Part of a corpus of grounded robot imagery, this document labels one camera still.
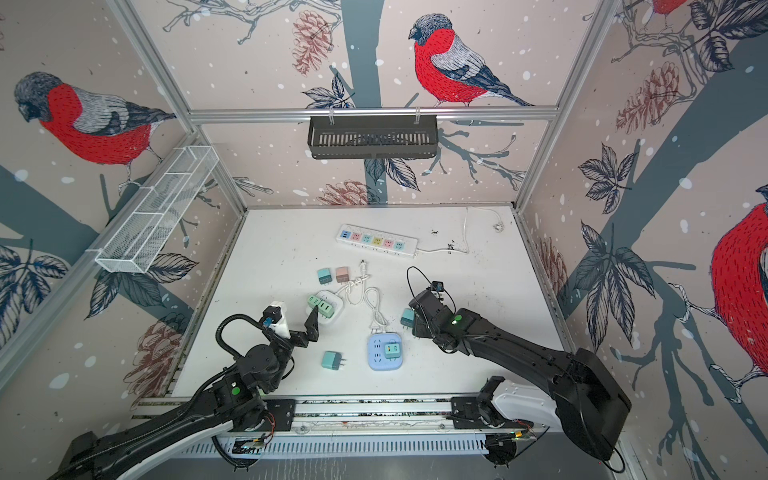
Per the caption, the light green charger plug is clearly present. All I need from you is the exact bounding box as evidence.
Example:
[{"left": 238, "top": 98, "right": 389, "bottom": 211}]
[{"left": 317, "top": 301, "right": 336, "bottom": 319}]

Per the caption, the white square socket cube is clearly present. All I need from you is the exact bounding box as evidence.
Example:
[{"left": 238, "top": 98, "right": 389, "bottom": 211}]
[{"left": 306, "top": 290, "right": 344, "bottom": 325}]

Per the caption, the blue square socket cube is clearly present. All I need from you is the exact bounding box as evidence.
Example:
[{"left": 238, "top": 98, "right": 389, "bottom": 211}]
[{"left": 367, "top": 333, "right": 403, "bottom": 371}]

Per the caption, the long white power strip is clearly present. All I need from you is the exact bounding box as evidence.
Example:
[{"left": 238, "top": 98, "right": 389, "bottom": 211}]
[{"left": 335, "top": 224, "right": 418, "bottom": 258}]

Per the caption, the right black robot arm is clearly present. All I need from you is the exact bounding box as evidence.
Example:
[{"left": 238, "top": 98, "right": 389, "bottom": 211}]
[{"left": 409, "top": 289, "right": 632, "bottom": 462}]

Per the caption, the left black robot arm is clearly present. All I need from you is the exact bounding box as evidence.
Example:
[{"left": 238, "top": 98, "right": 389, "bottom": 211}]
[{"left": 51, "top": 305, "right": 320, "bottom": 479}]

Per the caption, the pink charger plug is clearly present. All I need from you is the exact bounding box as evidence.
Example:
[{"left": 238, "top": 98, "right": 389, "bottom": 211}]
[{"left": 335, "top": 267, "right": 350, "bottom": 284}]

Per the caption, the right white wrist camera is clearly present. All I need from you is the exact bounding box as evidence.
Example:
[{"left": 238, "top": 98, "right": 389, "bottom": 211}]
[{"left": 430, "top": 281, "right": 445, "bottom": 298}]

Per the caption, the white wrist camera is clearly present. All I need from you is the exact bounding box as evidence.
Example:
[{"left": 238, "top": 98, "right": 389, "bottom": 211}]
[
  {"left": 261, "top": 301, "right": 290, "bottom": 339},
  {"left": 430, "top": 281, "right": 445, "bottom": 298}
]

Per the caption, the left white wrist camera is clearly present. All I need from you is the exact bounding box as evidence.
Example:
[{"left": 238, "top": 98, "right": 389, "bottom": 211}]
[{"left": 261, "top": 301, "right": 290, "bottom": 339}]

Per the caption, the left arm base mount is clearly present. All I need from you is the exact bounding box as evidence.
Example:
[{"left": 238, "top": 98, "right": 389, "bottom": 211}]
[{"left": 236, "top": 398, "right": 297, "bottom": 434}]

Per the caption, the white coiled socket cable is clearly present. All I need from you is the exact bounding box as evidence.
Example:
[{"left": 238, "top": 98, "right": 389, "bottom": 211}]
[{"left": 335, "top": 259, "right": 391, "bottom": 335}]

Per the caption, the white power strip cable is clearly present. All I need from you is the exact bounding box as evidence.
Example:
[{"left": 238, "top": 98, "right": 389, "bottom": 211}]
[{"left": 416, "top": 206, "right": 499, "bottom": 256}]

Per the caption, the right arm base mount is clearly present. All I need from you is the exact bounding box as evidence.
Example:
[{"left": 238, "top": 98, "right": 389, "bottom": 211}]
[{"left": 446, "top": 376, "right": 535, "bottom": 431}]

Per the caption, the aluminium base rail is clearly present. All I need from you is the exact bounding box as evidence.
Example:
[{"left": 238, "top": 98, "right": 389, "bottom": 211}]
[{"left": 125, "top": 392, "right": 619, "bottom": 439}]

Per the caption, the white wire mesh basket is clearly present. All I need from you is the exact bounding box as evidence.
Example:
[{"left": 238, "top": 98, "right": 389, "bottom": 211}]
[{"left": 95, "top": 145, "right": 219, "bottom": 273}]

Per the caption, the black wall basket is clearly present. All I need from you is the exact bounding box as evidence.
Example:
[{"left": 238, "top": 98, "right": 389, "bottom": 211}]
[{"left": 307, "top": 115, "right": 439, "bottom": 160}]

